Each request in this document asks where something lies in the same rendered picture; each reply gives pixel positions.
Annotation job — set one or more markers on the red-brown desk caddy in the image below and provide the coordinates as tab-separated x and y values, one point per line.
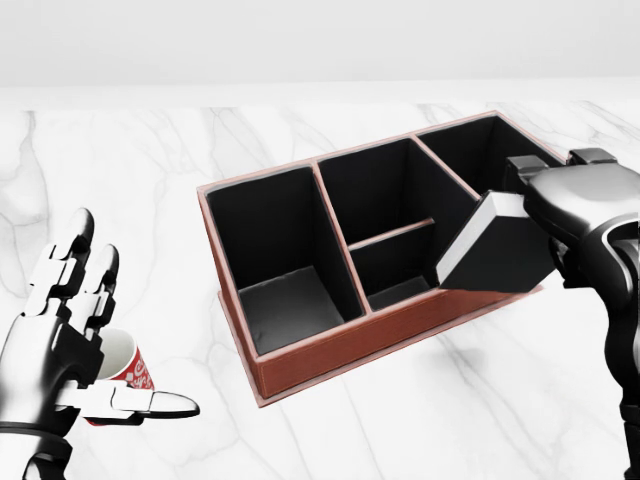
320	300

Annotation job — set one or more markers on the black book with white pages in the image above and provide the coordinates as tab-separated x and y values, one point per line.
500	255

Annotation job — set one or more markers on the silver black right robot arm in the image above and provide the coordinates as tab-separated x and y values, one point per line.
631	435

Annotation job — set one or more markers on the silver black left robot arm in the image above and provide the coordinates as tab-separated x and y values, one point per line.
45	457

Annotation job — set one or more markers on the red printed mug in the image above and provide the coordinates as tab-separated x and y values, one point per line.
131	367

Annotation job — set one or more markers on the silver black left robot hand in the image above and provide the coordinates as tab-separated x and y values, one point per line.
50	350

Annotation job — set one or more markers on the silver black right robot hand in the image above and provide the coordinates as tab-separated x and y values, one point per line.
580	210

